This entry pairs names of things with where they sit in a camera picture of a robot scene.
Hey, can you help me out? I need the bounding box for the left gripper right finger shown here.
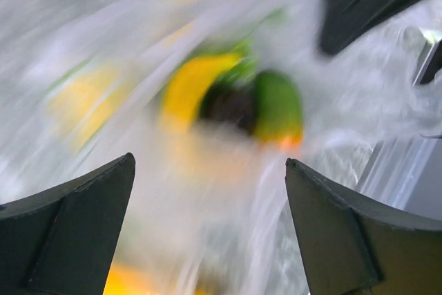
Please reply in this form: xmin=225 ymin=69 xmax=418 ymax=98
xmin=285 ymin=159 xmax=441 ymax=295

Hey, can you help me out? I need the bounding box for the yellow fake banana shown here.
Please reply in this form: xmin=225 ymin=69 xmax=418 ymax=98
xmin=160 ymin=53 xmax=242 ymax=133

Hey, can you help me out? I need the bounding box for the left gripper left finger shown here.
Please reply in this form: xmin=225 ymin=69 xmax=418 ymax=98
xmin=1 ymin=153 xmax=135 ymax=294

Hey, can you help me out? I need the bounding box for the clear plastic bag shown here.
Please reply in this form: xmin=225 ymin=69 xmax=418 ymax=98
xmin=1 ymin=0 xmax=441 ymax=294

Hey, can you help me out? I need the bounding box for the green orange fake mango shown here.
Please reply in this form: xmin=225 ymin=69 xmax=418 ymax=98
xmin=253 ymin=70 xmax=304 ymax=149

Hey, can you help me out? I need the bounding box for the yellow fake lemon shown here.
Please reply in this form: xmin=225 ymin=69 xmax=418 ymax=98
xmin=103 ymin=262 xmax=208 ymax=295

